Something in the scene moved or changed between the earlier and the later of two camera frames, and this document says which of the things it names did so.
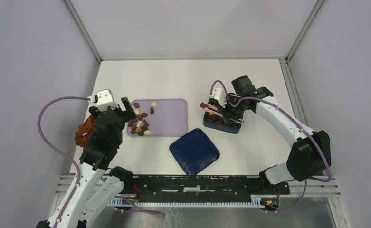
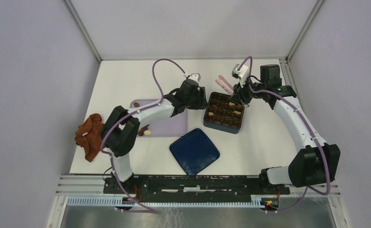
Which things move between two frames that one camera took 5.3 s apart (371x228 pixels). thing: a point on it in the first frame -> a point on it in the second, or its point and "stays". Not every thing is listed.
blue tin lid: x=194 y=151 stays
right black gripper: x=228 y=117 -> x=239 y=93
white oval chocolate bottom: x=147 y=132 stays
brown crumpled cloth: x=85 y=131 stays
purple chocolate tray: x=162 y=118 stays
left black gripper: x=128 y=113 -> x=202 y=103
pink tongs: x=212 y=109 -> x=225 y=85
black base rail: x=142 y=185 stays
